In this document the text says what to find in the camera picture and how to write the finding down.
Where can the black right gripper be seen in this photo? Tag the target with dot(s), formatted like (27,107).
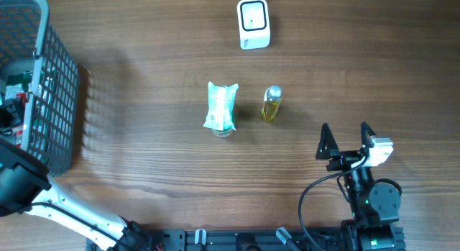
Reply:
(329,148)

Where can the yellow oil bottle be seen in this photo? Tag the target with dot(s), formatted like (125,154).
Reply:
(271,104)

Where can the green white round tub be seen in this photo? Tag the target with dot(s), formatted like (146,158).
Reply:
(223,133)

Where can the teal wet wipes pack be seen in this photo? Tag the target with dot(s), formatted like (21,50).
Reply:
(221,101)

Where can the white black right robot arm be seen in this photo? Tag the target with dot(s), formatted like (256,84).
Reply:
(374,202)

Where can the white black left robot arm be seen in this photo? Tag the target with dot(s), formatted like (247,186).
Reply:
(27,188)

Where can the white cube barcode scanner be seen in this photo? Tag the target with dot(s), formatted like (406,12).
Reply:
(254,24)

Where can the grey mesh shopping basket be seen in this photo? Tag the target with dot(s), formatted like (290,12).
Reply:
(39,85)

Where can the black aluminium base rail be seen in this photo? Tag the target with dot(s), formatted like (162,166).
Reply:
(328,238)

